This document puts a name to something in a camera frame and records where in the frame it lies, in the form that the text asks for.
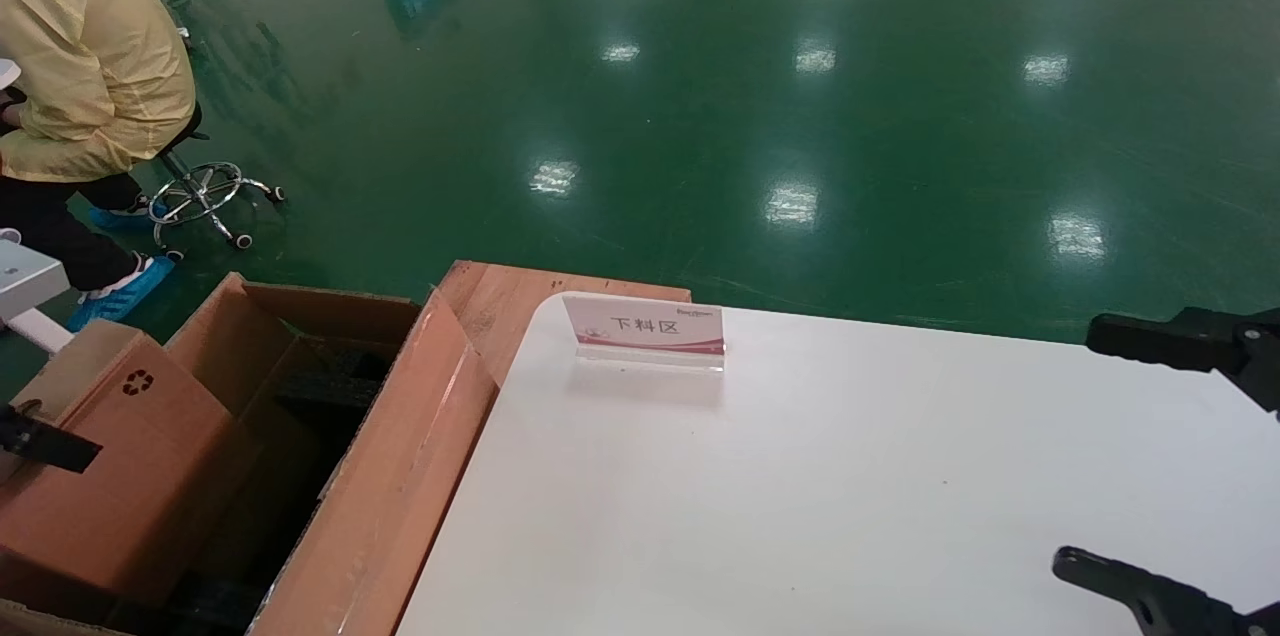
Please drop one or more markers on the small cardboard box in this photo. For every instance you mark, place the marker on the small cardboard box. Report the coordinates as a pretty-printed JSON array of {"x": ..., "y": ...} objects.
[{"x": 130, "y": 476}]

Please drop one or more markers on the reddish wooden platform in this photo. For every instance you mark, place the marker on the reddish wooden platform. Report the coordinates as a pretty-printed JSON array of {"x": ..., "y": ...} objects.
[{"x": 500, "y": 301}]

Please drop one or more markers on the black foam block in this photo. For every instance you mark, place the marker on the black foam block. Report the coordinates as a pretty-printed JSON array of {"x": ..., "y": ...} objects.
[
  {"x": 215, "y": 606},
  {"x": 330, "y": 386}
]

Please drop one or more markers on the acrylic sign with red stripe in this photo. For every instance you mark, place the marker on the acrylic sign with red stripe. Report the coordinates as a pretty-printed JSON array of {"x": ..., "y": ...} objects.
[{"x": 645, "y": 326}]

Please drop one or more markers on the white tube leg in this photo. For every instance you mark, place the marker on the white tube leg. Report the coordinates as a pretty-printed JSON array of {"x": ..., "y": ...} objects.
[{"x": 40, "y": 331}]

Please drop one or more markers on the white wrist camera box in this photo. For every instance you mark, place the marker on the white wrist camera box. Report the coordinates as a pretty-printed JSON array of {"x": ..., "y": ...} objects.
[{"x": 30, "y": 276}]

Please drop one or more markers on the person yellow coat black trousers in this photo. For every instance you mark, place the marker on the person yellow coat black trousers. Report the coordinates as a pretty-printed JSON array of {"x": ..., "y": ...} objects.
[{"x": 80, "y": 46}]

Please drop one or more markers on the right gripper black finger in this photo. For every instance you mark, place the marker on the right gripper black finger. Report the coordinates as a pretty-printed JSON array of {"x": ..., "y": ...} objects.
[
  {"x": 1160, "y": 606},
  {"x": 1150, "y": 341}
]

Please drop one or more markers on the chrome base swivel stool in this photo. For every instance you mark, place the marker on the chrome base swivel stool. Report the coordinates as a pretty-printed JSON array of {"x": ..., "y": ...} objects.
[{"x": 205, "y": 191}]

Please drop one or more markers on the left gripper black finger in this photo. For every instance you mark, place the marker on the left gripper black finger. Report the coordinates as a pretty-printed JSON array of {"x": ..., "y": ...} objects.
[{"x": 50, "y": 441}]

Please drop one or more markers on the large cardboard box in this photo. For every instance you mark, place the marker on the large cardboard box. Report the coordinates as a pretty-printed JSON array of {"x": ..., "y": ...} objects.
[{"x": 400, "y": 476}]

